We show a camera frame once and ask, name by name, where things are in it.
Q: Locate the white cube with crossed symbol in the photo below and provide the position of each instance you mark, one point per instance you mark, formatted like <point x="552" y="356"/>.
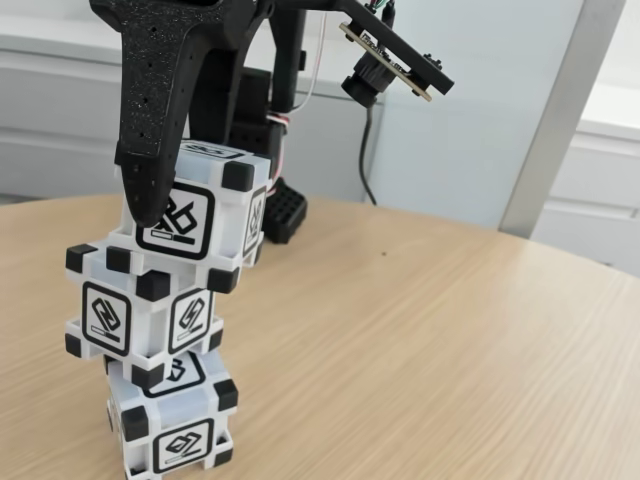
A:
<point x="200" y="215"/>

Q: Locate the white cube with lightning symbol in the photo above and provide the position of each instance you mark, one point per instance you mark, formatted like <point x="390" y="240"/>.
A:
<point x="150" y="325"/>

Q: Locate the white cube with house symbol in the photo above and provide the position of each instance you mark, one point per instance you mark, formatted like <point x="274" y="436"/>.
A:
<point x="182" y="442"/>

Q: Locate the gripper camera module with mount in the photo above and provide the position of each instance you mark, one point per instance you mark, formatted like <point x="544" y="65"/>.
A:
<point x="365" y="80"/>

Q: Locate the grey metal post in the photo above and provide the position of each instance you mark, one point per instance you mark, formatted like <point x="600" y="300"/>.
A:
<point x="560" y="125"/>

